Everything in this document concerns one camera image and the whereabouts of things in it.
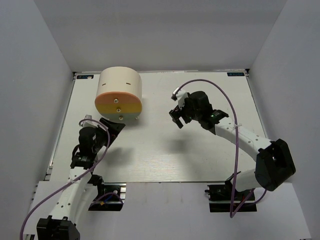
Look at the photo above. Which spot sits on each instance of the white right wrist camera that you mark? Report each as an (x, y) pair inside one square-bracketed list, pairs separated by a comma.
[(179, 95)]

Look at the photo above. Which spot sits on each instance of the blue label sticker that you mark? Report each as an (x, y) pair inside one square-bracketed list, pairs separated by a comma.
[(83, 77), (235, 74)]

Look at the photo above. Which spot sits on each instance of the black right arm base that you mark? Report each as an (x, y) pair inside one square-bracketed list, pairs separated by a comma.
[(219, 196)]

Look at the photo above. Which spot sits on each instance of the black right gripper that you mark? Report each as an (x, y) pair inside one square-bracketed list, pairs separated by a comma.
[(175, 114)]

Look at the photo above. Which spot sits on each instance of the beige orange round organizer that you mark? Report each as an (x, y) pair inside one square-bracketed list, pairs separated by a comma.
[(119, 94)]

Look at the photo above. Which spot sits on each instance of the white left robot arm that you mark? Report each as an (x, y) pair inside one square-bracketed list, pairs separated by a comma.
[(84, 190)]

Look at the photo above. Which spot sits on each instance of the blue label sticker left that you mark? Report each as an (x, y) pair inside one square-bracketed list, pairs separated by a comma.
[(83, 77)]

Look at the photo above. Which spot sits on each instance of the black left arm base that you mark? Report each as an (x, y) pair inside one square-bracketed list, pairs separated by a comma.
[(110, 198)]

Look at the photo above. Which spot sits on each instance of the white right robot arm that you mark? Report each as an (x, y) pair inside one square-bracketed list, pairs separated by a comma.
[(273, 160)]

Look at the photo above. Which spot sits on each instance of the blue label sticker right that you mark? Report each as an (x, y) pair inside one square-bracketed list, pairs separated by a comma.
[(235, 74)]

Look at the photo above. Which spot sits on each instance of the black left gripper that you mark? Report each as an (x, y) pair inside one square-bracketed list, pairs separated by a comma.
[(114, 128)]

